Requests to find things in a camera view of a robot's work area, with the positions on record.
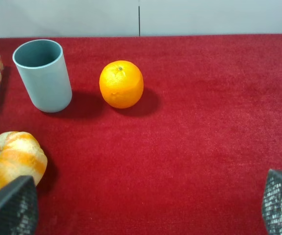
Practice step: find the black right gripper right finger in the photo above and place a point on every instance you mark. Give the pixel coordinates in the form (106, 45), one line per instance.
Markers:
(272, 202)

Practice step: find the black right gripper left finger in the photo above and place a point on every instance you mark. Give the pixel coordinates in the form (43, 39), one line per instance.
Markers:
(19, 207)

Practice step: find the orange white bread toy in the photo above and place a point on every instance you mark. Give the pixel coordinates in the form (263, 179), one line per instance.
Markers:
(20, 154)

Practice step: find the red velvet tablecloth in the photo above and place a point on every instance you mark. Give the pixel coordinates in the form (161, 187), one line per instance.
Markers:
(189, 158)

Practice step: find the grey blue cup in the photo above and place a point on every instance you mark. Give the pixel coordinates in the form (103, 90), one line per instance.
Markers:
(42, 68)

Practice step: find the orange fruit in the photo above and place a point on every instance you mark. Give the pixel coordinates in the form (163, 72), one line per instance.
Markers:
(121, 84)

